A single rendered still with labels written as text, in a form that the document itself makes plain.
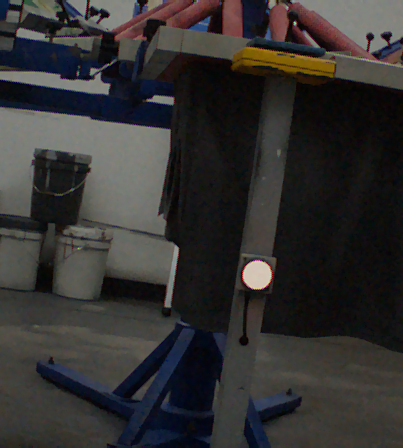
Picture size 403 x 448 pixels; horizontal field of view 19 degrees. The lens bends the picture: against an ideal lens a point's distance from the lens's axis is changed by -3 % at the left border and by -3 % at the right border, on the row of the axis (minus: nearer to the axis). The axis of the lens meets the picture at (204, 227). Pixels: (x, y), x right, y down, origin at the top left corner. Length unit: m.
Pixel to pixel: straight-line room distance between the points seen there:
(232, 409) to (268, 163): 0.35
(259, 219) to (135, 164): 4.92
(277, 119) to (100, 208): 4.94
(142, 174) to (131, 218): 0.24
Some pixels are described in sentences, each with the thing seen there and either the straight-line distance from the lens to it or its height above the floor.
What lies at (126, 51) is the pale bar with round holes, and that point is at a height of 1.01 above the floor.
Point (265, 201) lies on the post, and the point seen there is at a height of 0.75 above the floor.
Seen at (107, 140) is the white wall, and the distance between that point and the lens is 6.56.
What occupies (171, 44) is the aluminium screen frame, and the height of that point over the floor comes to 0.96.
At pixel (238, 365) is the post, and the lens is 1.68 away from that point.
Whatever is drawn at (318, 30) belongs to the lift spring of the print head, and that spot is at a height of 1.18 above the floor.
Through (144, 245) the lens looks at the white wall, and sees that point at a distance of 6.58.
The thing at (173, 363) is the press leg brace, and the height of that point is 0.26.
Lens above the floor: 0.79
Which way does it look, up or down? 3 degrees down
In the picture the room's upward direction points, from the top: 8 degrees clockwise
